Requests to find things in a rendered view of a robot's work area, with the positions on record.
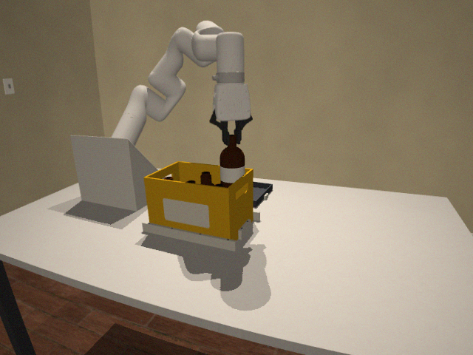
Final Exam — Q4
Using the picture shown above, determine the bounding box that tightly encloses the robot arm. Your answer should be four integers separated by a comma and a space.
111, 21, 245, 146

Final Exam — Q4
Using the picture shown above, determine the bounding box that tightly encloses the yellow crate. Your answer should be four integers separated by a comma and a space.
144, 161, 253, 240

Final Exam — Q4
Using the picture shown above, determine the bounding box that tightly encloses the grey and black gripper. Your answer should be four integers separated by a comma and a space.
209, 82, 253, 146

